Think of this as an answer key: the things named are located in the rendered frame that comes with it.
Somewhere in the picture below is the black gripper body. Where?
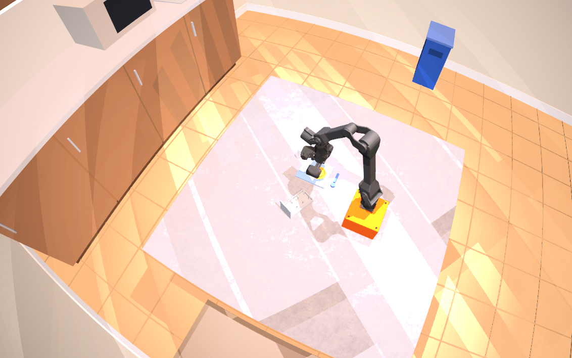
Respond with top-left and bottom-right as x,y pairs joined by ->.
306,151 -> 328,178

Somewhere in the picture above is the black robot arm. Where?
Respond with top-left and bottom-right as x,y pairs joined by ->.
300,122 -> 383,212

